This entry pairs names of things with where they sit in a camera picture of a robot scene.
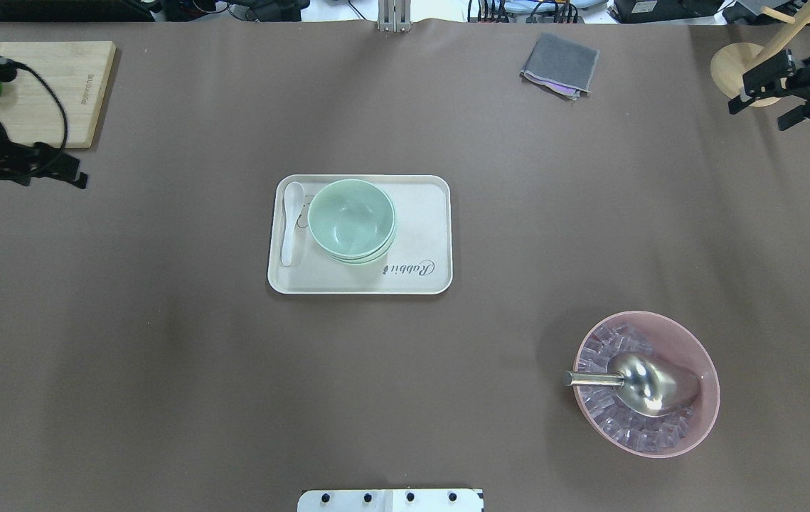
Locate wooden mug tree stand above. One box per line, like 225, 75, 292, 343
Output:
710, 1, 810, 98

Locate clear ice cubes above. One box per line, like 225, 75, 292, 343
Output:
575, 323, 695, 454

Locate wooden cutting board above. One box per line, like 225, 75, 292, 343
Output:
0, 41, 116, 149

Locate cream rabbit tray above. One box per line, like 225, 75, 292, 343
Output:
266, 174, 454, 295

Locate pink bowl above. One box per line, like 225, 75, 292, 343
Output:
571, 311, 720, 458

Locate green bowl robot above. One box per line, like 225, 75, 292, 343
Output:
309, 213, 398, 265
307, 178, 398, 262

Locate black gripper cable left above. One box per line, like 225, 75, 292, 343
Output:
0, 60, 68, 154

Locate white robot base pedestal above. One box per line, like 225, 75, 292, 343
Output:
297, 487, 485, 511

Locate green bowl on tray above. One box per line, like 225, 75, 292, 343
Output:
330, 252, 388, 266

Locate metal ice scoop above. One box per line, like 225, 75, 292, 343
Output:
562, 352, 701, 417

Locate grey folded cloth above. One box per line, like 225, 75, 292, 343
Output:
519, 33, 600, 100

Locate white ceramic spoon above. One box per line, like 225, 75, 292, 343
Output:
280, 181, 305, 267

